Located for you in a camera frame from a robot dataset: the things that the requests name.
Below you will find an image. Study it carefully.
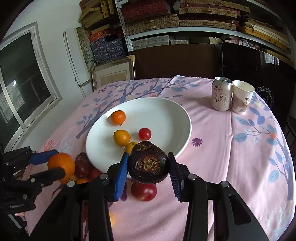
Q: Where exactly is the white metal shelf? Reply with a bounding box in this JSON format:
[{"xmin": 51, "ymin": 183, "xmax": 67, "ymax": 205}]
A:
[{"xmin": 115, "ymin": 1, "xmax": 291, "ymax": 58}]

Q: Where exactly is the black monitor screen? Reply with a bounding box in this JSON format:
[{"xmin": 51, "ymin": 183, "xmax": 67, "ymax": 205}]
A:
[{"xmin": 222, "ymin": 42, "xmax": 295, "ymax": 94}]

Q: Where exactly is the small orange tangerine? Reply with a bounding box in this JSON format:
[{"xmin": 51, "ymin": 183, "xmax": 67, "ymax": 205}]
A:
[{"xmin": 110, "ymin": 110, "xmax": 126, "ymax": 126}]

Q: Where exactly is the yellow orange kumquat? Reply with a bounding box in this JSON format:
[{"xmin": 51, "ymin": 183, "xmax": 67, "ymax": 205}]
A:
[{"xmin": 113, "ymin": 130, "xmax": 131, "ymax": 147}]

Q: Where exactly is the white paper cup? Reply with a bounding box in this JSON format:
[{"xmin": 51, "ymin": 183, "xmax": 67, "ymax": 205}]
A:
[{"xmin": 231, "ymin": 80, "xmax": 255, "ymax": 114}]

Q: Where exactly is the framed picture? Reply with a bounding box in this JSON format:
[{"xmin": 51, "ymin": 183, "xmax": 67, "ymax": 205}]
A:
[{"xmin": 91, "ymin": 55, "xmax": 135, "ymax": 90}]

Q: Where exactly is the red cherry tomato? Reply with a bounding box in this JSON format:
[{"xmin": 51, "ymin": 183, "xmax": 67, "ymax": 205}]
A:
[{"xmin": 138, "ymin": 128, "xmax": 152, "ymax": 141}]

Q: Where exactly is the white board panel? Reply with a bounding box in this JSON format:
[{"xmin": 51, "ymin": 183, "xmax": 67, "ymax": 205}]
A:
[{"xmin": 63, "ymin": 28, "xmax": 93, "ymax": 98}]

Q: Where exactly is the white round plate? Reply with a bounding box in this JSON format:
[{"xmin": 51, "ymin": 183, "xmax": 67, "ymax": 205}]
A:
[{"xmin": 86, "ymin": 97, "xmax": 192, "ymax": 172}]

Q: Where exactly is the pink beverage can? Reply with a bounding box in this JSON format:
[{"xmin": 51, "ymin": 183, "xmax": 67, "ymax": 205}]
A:
[{"xmin": 211, "ymin": 77, "xmax": 232, "ymax": 111}]

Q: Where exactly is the large orange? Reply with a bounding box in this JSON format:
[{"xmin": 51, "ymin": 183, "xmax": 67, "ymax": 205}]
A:
[{"xmin": 47, "ymin": 153, "xmax": 75, "ymax": 185}]

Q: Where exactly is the pink floral tablecloth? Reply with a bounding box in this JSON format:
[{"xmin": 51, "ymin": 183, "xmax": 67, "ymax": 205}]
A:
[{"xmin": 30, "ymin": 75, "xmax": 295, "ymax": 240}]

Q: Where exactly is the window frame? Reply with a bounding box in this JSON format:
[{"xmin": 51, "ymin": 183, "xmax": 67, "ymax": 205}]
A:
[{"xmin": 1, "ymin": 22, "xmax": 61, "ymax": 151}]

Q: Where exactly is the dark purple passion fruit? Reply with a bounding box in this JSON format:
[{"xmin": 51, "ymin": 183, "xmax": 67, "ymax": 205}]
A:
[{"xmin": 127, "ymin": 141, "xmax": 169, "ymax": 184}]

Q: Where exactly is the dark brown cabinet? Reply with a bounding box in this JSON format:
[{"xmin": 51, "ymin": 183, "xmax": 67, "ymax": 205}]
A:
[{"xmin": 129, "ymin": 44, "xmax": 222, "ymax": 79}]

